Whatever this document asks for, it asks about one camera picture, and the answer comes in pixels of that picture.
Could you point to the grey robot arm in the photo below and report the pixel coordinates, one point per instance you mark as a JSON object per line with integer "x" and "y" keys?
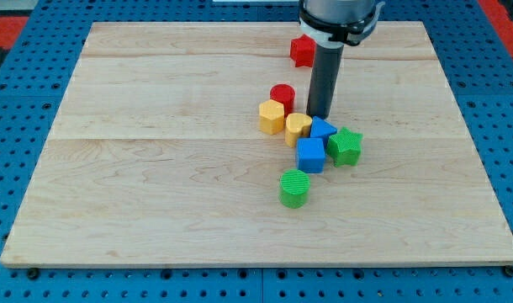
{"x": 335, "y": 23}

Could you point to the yellow heart block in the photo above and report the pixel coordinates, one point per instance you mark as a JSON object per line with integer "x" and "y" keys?
{"x": 297, "y": 126}

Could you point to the green cylinder block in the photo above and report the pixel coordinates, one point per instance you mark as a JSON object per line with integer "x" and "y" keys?
{"x": 294, "y": 188}

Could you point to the yellow hexagon block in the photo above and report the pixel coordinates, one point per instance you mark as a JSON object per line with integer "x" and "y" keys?
{"x": 271, "y": 117}

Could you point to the blue cube block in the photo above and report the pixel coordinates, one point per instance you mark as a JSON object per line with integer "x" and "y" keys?
{"x": 310, "y": 155}

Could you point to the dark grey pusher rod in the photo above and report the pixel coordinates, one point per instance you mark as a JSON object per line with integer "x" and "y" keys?
{"x": 322, "y": 85}

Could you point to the light wooden board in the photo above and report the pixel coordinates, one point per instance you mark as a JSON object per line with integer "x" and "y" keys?
{"x": 155, "y": 159}

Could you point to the green star block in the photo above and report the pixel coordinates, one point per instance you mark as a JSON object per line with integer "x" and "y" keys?
{"x": 345, "y": 147}

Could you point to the blue triangle block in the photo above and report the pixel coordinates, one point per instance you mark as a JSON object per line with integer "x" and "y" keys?
{"x": 322, "y": 129}

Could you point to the red cylinder block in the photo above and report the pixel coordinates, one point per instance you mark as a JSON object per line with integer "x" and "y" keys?
{"x": 284, "y": 94}

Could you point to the red star block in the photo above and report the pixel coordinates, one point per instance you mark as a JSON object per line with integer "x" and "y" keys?
{"x": 302, "y": 51}

